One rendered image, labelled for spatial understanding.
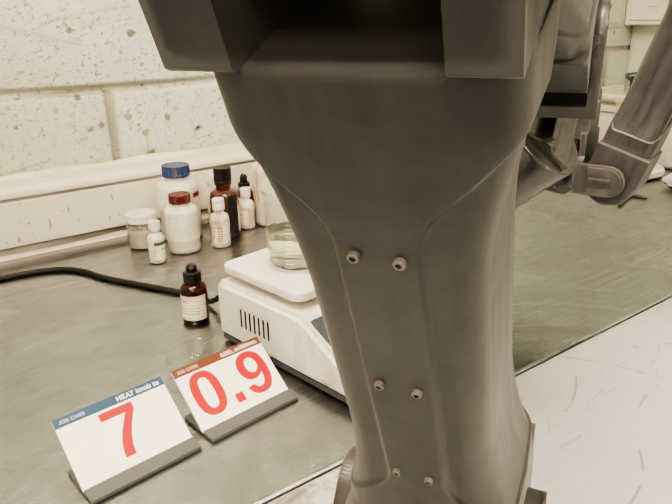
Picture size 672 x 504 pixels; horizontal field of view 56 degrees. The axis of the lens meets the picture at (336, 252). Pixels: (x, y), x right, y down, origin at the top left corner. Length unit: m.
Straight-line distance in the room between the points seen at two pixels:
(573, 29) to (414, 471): 0.19
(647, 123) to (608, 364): 0.26
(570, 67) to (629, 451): 0.34
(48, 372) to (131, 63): 0.54
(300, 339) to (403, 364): 0.41
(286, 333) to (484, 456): 0.40
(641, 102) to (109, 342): 0.62
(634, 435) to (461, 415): 0.41
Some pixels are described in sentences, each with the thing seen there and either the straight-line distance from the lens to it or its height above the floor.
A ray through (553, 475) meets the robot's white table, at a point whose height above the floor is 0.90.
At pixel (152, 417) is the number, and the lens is 0.55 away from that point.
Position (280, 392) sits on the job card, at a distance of 0.59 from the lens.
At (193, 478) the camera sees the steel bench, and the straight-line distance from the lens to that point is 0.51.
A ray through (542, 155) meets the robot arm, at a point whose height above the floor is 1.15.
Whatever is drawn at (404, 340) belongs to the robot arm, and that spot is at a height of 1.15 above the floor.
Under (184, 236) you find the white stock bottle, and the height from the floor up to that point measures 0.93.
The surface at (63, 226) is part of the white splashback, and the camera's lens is 1.02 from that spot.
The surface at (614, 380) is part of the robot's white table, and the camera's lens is 0.66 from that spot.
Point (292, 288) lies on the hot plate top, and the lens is 0.58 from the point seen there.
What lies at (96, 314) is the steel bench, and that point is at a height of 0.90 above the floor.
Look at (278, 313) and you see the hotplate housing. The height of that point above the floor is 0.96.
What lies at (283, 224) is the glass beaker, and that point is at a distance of 0.60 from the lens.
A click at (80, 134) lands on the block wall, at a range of 1.05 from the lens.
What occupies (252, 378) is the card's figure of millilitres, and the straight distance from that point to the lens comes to 0.58.
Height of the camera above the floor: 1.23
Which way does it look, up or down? 21 degrees down
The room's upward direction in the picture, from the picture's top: 1 degrees counter-clockwise
